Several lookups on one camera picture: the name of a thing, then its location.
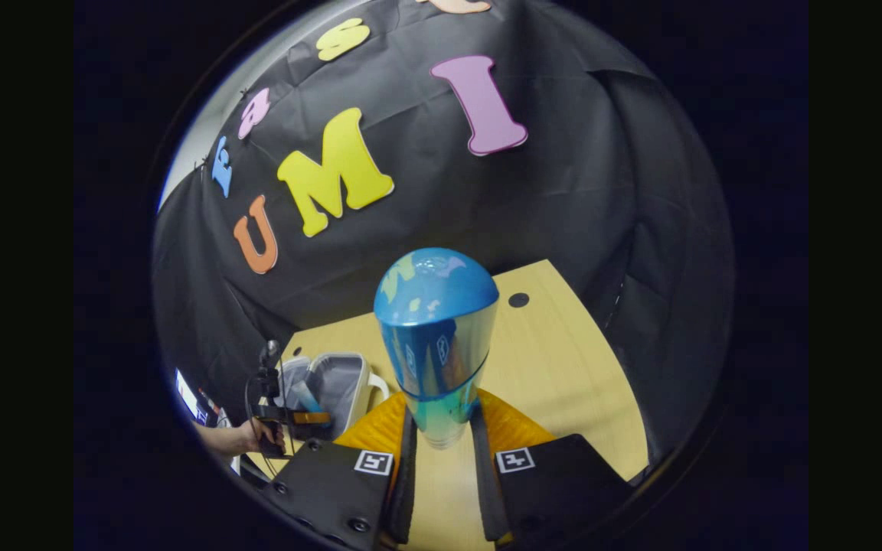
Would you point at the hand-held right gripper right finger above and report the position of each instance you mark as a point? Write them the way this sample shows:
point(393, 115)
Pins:
point(487, 497)

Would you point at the white suitcase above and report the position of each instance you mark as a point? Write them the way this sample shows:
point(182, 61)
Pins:
point(341, 383)

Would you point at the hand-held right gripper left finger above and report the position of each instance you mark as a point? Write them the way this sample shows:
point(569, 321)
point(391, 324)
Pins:
point(404, 490)

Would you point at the pale teal squeeze tube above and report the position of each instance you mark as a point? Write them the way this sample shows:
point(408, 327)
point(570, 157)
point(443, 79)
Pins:
point(309, 398)

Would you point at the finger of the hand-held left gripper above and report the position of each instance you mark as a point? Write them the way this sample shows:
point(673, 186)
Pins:
point(311, 418)

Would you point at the blue capped teal bottle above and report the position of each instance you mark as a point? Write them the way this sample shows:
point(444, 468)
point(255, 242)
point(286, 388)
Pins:
point(433, 337)

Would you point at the black backdrop cloth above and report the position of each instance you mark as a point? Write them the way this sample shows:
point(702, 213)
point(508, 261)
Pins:
point(563, 191)

